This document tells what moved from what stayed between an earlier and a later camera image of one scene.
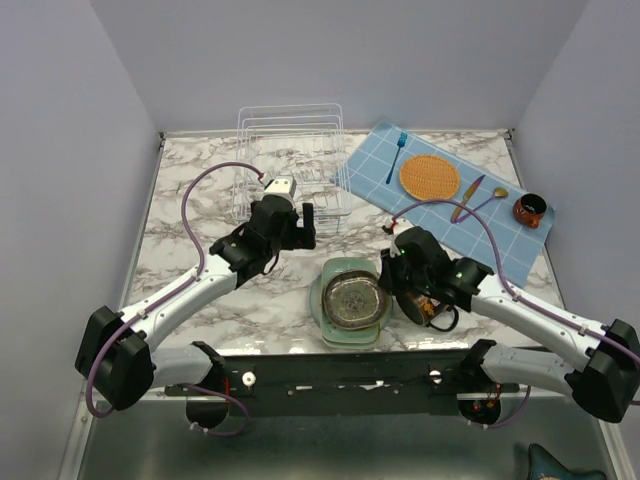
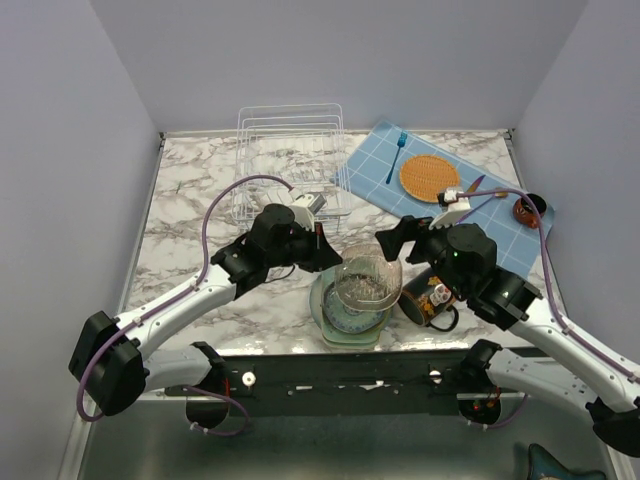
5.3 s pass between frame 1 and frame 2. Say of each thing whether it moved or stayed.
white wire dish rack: stayed
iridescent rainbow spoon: stayed
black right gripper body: moved
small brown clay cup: stayed
